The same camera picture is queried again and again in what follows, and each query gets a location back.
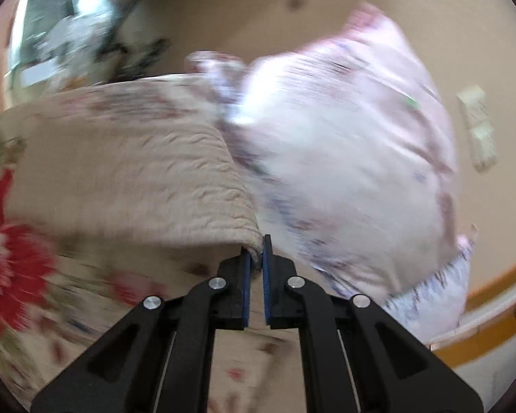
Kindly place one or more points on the window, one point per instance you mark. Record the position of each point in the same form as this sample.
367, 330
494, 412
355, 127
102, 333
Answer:
56, 30

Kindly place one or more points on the pale blue floral pillow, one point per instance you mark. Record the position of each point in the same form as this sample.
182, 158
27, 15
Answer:
434, 301

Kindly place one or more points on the wooden headboard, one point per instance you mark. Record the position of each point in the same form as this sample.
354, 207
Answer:
490, 327

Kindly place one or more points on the red floral bed cover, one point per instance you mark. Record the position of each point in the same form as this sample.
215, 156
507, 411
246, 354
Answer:
30, 266

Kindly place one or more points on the pink floral pillow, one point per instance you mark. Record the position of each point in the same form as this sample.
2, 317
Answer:
348, 146

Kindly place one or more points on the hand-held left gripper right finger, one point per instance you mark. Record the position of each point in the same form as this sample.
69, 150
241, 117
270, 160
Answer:
266, 286

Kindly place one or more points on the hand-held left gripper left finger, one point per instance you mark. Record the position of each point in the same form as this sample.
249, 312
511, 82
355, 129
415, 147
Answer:
245, 286

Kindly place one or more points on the white wall switch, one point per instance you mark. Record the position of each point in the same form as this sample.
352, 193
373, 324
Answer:
479, 129

